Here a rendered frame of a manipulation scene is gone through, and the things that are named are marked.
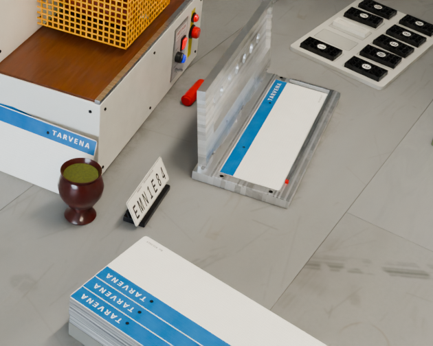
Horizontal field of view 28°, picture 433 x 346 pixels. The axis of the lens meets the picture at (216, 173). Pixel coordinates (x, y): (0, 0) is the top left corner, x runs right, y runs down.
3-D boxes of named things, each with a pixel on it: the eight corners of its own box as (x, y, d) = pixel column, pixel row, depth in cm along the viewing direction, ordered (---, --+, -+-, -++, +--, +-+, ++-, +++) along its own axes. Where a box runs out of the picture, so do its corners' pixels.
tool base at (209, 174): (287, 209, 172) (290, 195, 170) (191, 178, 176) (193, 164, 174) (339, 100, 205) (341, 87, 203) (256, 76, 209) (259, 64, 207)
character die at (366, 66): (378, 82, 212) (379, 77, 211) (343, 66, 216) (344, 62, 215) (387, 74, 215) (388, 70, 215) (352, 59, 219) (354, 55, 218)
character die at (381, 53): (393, 68, 218) (394, 64, 217) (359, 55, 221) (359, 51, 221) (401, 61, 221) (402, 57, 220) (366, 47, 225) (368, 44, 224)
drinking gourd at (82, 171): (62, 233, 159) (62, 187, 152) (53, 203, 165) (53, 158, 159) (106, 227, 162) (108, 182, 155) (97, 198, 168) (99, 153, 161)
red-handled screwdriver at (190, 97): (190, 108, 196) (192, 98, 194) (179, 104, 196) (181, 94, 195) (223, 73, 209) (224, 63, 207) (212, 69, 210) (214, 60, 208)
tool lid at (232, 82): (205, 92, 163) (196, 90, 163) (206, 173, 174) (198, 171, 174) (273, -2, 196) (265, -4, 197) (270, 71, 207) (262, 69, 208)
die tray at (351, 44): (381, 90, 211) (381, 87, 210) (288, 49, 221) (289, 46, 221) (446, 34, 238) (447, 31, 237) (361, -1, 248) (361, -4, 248)
